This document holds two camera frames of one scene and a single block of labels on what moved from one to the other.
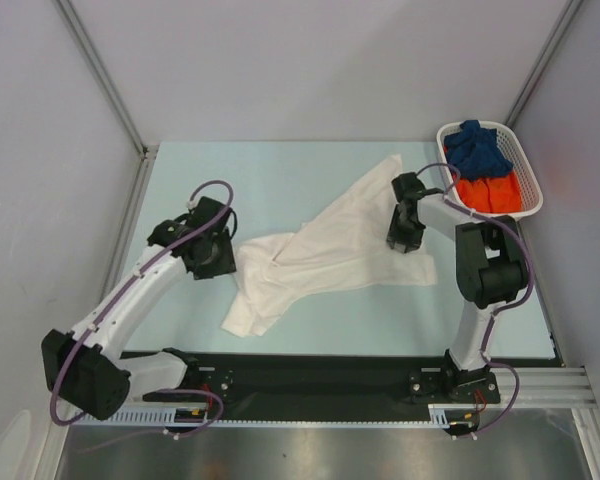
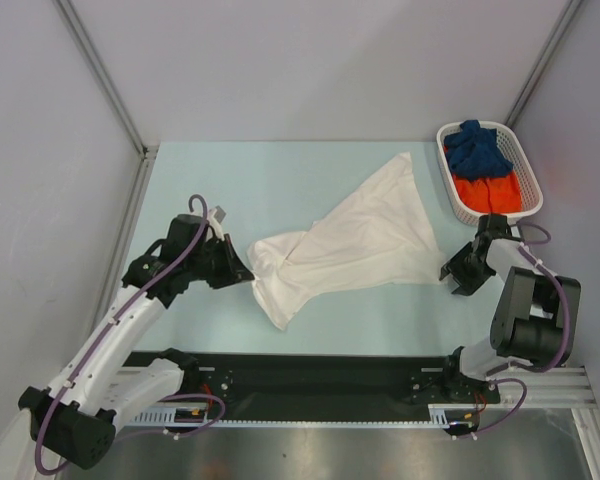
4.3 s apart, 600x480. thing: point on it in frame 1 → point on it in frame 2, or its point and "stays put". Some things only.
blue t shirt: x=473 y=152 stays put
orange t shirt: x=498 y=194 stays put
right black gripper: x=404 y=240 → x=469 y=265
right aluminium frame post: x=539 y=70 stays put
